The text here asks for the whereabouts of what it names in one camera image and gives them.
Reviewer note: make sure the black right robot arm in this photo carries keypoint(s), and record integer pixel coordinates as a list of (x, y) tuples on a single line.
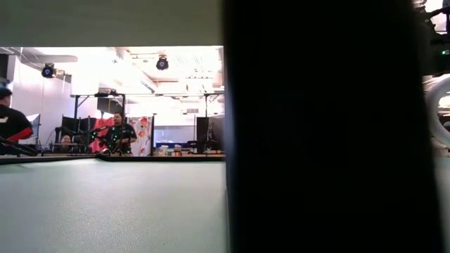
[(436, 52)]

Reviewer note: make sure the glass partition panel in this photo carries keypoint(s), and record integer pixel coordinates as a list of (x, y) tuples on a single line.
[(174, 135)]

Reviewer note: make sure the small orange white box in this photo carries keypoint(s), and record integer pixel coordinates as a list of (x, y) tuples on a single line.
[(177, 150)]

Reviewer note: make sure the small white container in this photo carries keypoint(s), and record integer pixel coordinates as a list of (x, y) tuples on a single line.
[(163, 150)]

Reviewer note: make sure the floral banner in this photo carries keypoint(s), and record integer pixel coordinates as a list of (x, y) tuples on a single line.
[(144, 133)]

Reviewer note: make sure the person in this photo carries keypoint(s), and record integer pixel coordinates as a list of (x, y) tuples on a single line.
[(66, 140), (12, 121), (121, 135)]

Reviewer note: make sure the red cloth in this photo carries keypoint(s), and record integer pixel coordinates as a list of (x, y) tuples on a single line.
[(100, 124)]

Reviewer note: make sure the green table mat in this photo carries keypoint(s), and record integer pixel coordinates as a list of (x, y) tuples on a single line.
[(105, 211)]

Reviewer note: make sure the white background monitor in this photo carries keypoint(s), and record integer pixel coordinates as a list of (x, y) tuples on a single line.
[(36, 121)]

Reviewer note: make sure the red bar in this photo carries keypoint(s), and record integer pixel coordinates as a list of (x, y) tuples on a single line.
[(22, 135)]

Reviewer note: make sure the black table frame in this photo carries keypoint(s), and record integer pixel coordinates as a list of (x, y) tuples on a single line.
[(158, 158)]

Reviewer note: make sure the black round ceiling camera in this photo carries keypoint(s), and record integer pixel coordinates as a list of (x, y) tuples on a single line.
[(48, 70), (162, 63)]

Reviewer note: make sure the black background gantry frame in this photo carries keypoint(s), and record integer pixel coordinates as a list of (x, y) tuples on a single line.
[(75, 105)]

